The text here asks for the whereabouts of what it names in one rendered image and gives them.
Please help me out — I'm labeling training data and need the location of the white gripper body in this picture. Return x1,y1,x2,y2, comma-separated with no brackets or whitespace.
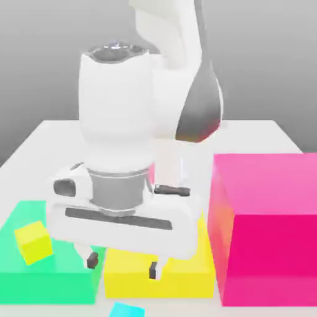
46,191,203,261

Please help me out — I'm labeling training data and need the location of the small cyan cube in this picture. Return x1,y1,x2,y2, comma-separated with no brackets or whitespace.
108,301,146,317

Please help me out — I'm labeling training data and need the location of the small yellow cube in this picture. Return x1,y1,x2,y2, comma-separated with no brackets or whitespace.
14,220,54,266

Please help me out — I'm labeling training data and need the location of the large yellow box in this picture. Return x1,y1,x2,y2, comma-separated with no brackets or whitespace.
103,210,216,300

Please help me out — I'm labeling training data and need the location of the large green box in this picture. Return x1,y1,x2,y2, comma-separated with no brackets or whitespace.
0,199,106,305

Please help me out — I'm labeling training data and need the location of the large pink box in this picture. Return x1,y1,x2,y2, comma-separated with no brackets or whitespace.
207,152,317,307

